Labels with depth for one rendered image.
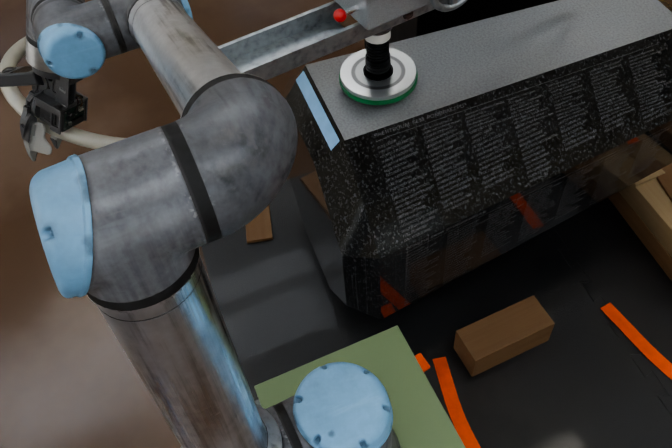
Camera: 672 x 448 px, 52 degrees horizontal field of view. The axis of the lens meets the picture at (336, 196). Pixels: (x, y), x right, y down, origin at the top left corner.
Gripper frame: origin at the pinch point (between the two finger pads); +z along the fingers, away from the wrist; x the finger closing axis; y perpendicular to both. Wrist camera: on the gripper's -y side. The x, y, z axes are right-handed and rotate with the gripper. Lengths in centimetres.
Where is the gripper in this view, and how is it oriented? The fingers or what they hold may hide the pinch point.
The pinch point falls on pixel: (42, 147)
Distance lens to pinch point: 146.4
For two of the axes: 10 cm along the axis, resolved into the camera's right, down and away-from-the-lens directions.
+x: 4.2, -4.6, 7.8
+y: 8.7, 4.6, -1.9
